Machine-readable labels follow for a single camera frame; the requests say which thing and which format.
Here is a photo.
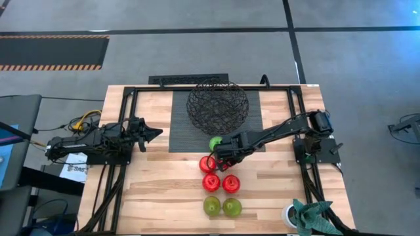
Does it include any black cable bundle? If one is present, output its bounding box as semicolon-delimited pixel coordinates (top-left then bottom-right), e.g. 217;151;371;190
301;163;358;236
78;163;127;234

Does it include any blue screen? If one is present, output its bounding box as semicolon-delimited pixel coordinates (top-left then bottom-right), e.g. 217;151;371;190
0;124;20;189

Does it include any yellow cable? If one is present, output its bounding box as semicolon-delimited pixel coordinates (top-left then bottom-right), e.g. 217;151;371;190
72;109;102;130

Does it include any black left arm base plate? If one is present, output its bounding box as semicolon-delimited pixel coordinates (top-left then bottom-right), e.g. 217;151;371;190
87;153;132;166

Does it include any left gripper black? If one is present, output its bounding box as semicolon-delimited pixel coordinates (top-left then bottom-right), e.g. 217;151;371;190
126;117;164;146

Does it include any green apple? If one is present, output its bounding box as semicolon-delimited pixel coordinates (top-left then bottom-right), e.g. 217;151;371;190
209;136;224;151

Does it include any green leafy plant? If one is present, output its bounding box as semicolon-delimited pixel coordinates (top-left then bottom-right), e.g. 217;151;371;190
291;199;344;236

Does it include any green yellow pear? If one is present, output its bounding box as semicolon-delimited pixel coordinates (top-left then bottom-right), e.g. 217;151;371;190
222;197;243;218
203;195;222;217

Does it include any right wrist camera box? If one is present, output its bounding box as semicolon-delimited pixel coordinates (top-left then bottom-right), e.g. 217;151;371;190
230;132;247;149

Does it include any grey metal stand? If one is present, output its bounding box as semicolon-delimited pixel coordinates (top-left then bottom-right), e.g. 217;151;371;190
388;113;420;145

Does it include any black aluminium table frame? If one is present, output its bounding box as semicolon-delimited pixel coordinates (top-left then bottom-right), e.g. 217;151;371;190
78;85;358;236

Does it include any blue cable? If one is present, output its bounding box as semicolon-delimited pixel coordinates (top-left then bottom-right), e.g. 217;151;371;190
31;199;78;236

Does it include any black perforated strip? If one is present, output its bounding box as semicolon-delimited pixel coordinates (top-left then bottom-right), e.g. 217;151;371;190
148;73;230;85

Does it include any white printed paper sheet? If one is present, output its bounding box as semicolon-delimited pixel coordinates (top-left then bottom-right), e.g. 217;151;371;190
59;153;89;184

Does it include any white plant pot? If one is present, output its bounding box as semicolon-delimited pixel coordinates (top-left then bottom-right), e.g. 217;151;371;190
281;204;298;229

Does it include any black hazard-striped floor mat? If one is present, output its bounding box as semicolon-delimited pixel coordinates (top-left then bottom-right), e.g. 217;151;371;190
0;35;110;71

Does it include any dark grey mesh mat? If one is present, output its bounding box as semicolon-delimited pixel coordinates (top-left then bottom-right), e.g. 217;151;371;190
169;90;266;153

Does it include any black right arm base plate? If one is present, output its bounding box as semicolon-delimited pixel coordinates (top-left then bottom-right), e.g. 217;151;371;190
293;137;341;164

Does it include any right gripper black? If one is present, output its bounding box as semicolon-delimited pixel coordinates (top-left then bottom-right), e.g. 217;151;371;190
215;138;255;167

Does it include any black wire basket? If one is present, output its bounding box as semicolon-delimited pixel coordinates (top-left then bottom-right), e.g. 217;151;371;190
186;79;249;136

